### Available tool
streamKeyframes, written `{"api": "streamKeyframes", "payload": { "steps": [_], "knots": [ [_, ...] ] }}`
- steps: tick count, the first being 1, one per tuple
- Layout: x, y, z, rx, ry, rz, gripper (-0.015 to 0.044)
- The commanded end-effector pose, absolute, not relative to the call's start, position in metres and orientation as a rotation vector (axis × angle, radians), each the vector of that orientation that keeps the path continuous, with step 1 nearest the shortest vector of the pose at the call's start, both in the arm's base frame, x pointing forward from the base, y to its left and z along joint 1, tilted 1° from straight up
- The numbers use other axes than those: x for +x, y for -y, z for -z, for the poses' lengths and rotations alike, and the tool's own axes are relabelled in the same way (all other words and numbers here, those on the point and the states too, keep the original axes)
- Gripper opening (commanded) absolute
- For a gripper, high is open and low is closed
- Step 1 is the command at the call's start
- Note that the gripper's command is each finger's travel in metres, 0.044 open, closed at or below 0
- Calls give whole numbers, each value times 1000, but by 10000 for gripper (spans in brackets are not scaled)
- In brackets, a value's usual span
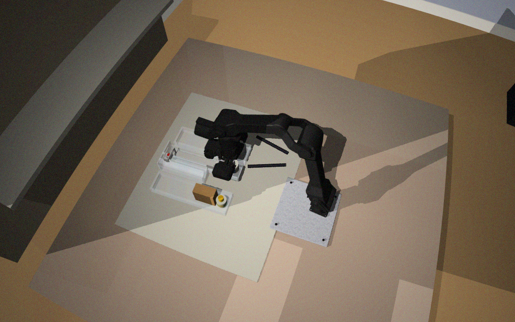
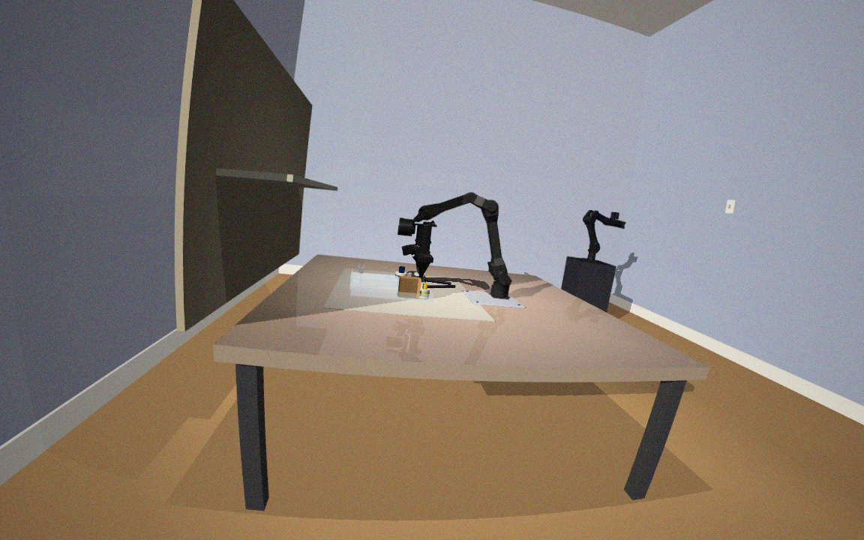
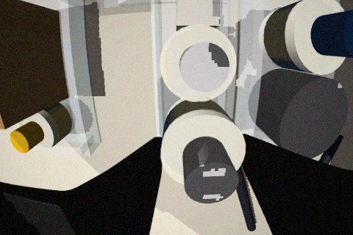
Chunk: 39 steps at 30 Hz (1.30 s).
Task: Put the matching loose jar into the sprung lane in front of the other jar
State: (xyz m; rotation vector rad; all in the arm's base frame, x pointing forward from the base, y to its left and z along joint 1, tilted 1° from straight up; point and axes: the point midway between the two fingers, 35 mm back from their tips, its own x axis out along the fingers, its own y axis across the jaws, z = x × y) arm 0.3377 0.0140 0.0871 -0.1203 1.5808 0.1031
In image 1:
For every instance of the tan rectangular block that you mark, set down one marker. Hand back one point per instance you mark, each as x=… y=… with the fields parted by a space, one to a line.
x=205 y=194

